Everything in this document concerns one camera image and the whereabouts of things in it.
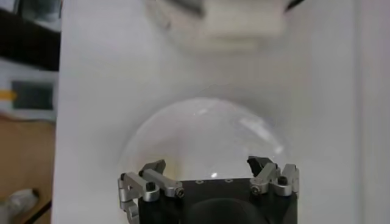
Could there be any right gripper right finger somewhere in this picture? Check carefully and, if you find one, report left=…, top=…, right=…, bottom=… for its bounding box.
left=246, top=155, right=300, bottom=198

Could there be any white electric cooker pot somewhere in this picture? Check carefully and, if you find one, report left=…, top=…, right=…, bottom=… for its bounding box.
left=145, top=0, right=289, bottom=55

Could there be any white round plate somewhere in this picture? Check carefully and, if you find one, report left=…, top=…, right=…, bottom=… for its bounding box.
left=117, top=97, right=293, bottom=182

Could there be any black panel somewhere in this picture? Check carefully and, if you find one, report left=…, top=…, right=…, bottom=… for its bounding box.
left=0, top=8, right=62, bottom=72

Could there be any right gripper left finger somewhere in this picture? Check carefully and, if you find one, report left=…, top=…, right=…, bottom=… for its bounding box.
left=118, top=159, right=186, bottom=224

